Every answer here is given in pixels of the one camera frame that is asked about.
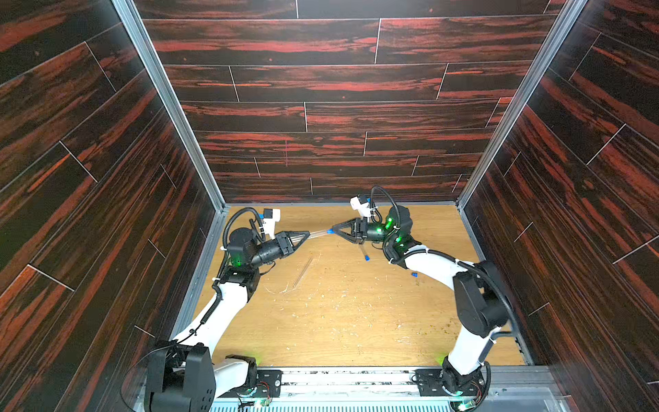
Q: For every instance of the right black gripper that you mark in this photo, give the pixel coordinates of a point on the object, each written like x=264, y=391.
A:
x=361, y=230

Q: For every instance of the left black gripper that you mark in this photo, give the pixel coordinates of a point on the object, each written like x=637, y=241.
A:
x=283, y=245

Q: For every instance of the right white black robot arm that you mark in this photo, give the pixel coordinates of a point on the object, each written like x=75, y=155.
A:
x=482, y=307

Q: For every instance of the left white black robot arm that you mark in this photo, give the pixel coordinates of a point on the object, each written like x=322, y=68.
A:
x=181, y=375

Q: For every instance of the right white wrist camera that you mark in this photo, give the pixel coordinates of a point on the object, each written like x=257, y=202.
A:
x=362, y=204

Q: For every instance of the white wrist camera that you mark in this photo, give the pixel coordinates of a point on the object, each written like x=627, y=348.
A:
x=362, y=204
x=269, y=219

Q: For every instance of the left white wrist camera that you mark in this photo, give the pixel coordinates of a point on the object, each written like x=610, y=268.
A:
x=269, y=219

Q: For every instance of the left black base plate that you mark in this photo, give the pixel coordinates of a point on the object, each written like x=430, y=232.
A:
x=265, y=383

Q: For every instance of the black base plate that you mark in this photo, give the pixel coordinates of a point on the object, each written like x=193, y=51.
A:
x=265, y=383
x=431, y=383

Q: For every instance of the aluminium front rail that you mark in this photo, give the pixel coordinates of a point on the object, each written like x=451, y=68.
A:
x=390, y=389

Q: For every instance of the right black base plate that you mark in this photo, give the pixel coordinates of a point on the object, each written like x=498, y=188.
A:
x=431, y=383

